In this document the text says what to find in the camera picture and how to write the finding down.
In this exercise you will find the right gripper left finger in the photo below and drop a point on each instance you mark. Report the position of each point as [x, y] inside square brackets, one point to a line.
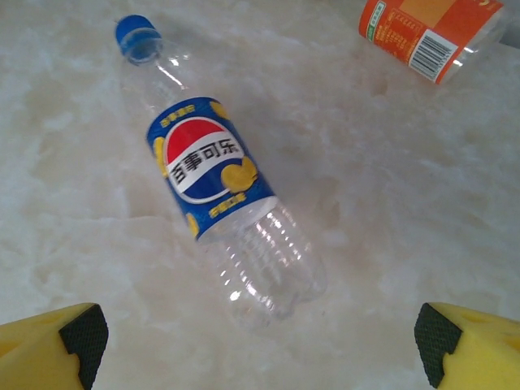
[32, 357]

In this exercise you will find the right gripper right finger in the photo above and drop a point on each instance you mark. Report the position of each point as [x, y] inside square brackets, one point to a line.
[487, 357]

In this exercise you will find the orange label juice bottle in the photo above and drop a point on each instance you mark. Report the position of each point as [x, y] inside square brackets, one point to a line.
[406, 32]

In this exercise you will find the Pepsi bottle blue cap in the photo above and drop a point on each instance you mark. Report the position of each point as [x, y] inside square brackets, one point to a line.
[203, 162]

